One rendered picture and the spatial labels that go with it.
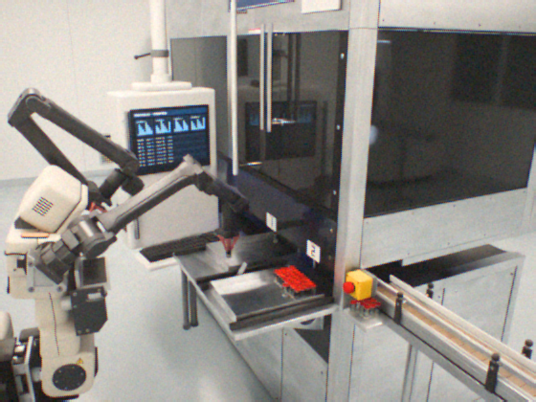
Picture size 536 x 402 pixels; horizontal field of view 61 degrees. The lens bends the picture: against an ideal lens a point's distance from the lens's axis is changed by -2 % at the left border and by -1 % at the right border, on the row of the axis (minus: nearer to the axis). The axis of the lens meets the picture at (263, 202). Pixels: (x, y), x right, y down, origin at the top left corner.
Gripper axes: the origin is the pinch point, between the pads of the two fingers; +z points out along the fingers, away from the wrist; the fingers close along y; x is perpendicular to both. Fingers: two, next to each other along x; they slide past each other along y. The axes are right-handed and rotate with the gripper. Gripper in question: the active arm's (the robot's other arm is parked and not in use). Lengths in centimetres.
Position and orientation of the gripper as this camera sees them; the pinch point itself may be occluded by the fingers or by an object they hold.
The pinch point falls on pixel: (229, 249)
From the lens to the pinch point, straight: 195.4
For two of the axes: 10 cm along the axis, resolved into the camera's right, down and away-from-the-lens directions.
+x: -6.7, -2.5, 7.0
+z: -0.2, 9.5, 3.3
